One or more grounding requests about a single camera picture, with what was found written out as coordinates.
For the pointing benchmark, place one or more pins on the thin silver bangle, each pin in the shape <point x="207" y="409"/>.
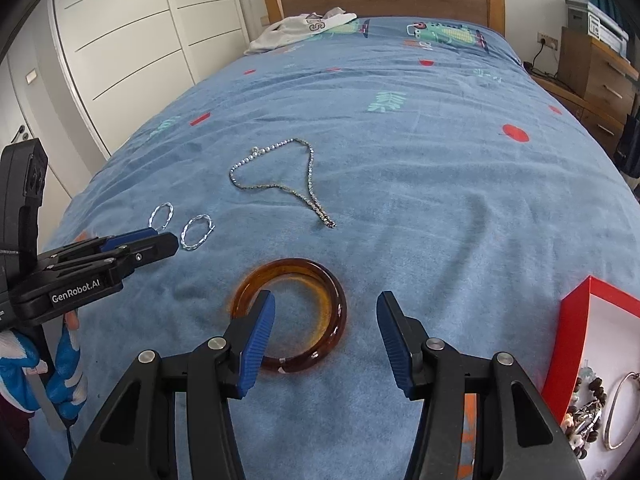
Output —
<point x="611" y="425"/>

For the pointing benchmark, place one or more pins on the person's left hand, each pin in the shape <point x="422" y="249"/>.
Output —
<point x="65" y="385"/>

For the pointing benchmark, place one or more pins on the white garment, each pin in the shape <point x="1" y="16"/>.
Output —
<point x="285" y="30"/>

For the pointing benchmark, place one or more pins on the wooden dresser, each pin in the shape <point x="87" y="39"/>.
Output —
<point x="590" y="75"/>

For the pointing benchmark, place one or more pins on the twisted silver hoop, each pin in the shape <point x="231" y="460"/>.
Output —
<point x="151" y="217"/>
<point x="184" y="234"/>

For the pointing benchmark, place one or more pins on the wall light switch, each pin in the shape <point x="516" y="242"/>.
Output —
<point x="31" y="76"/>

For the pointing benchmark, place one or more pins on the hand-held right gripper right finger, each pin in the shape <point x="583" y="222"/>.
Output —
<point x="395" y="345"/>

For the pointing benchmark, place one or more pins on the wall power outlet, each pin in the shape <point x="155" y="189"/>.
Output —
<point x="547" y="40"/>

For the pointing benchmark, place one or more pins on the wooden nightstand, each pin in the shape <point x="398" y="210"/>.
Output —
<point x="575" y="105"/>

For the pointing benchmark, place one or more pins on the red box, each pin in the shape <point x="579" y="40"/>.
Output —
<point x="570" y="340"/>

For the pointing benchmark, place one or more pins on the black bag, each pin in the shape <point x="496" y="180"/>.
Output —
<point x="631" y="150"/>

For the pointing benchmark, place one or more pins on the blue printed blanket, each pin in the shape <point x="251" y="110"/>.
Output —
<point x="425" y="185"/>

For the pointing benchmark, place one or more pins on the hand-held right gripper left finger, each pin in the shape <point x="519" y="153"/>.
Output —
<point x="257" y="345"/>

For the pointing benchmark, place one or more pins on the amber bangle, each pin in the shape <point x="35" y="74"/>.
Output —
<point x="335" y="310"/>

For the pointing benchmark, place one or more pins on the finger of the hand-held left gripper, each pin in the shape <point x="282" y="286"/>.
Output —
<point x="155" y="247"/>
<point x="127" y="240"/>

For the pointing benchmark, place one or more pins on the white printer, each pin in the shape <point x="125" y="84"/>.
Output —
<point x="595" y="22"/>

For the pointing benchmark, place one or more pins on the white door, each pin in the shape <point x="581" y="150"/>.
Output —
<point x="30" y="105"/>

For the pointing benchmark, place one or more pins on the white wardrobe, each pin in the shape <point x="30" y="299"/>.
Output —
<point x="140" y="35"/>

